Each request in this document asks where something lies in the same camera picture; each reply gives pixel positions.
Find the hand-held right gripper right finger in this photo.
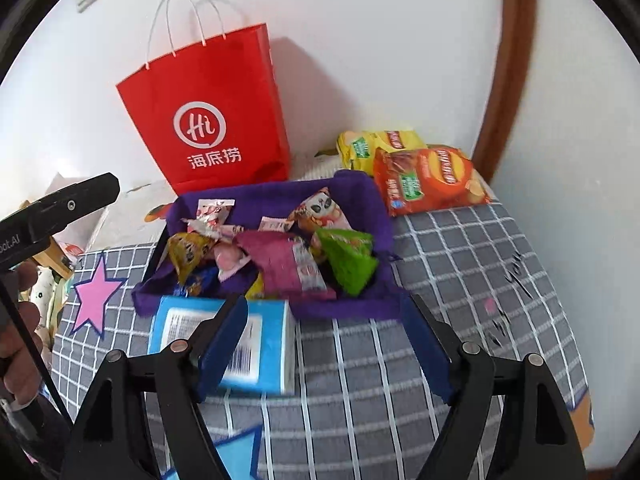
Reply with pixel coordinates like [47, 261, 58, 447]
[398, 294, 586, 480]

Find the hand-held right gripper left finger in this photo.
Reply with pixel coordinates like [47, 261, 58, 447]
[60, 294, 251, 480]

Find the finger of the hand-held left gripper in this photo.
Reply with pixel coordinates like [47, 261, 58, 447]
[22, 172, 121, 241]

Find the blue white box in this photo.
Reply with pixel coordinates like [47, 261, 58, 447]
[147, 296, 297, 395]

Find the blue snack packet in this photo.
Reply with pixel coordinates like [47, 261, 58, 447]
[172, 267, 221, 297]

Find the yellow triangular snack packet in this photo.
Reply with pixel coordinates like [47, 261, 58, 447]
[167, 232, 218, 286]

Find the magenta snack packet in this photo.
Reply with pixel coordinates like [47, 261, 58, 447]
[235, 231, 337, 301]

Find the green triangular snack packet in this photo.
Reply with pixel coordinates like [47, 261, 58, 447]
[314, 228, 378, 296]

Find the white red candy packet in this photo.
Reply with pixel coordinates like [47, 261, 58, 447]
[181, 199, 236, 238]

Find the purple felt tray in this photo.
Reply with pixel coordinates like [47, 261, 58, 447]
[132, 170, 401, 321]

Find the panda print snack packet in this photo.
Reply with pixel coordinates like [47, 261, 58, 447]
[287, 187, 351, 233]

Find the person's left hand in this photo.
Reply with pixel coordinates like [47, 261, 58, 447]
[0, 262, 48, 403]

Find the white plastic shopping bag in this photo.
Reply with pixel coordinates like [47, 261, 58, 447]
[47, 172, 111, 253]

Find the grey checked star tablecloth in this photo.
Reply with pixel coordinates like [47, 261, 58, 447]
[50, 200, 596, 480]

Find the orange chips bag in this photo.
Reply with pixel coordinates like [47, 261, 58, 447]
[372, 146, 493, 218]

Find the red paper bag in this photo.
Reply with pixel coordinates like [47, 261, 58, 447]
[116, 0, 292, 196]

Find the yellow chips bag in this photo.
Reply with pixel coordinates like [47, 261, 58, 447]
[336, 130, 428, 173]

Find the brown wooden door frame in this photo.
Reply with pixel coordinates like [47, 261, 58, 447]
[472, 0, 538, 181]

